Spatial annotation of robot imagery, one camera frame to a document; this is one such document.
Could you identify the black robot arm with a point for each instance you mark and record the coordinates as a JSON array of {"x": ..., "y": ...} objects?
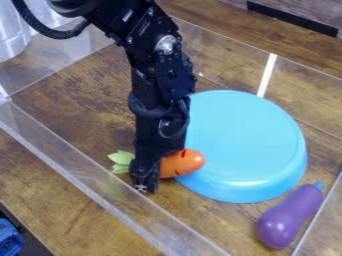
[{"x": 163, "y": 81}]

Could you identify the orange toy carrot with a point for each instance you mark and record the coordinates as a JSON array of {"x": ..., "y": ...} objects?
[{"x": 177, "y": 164}]

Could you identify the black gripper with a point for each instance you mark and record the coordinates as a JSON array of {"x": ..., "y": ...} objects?
[{"x": 161, "y": 131}]

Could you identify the blue round tray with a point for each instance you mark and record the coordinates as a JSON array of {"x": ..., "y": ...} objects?
[{"x": 253, "y": 145}]

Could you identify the purple toy eggplant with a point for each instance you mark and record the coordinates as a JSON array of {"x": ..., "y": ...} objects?
[{"x": 281, "y": 223}]

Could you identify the blue object at corner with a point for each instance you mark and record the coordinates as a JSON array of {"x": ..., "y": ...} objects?
[{"x": 11, "y": 239}]

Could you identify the white curtain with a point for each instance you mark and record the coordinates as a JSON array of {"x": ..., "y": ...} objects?
[{"x": 15, "y": 31}]

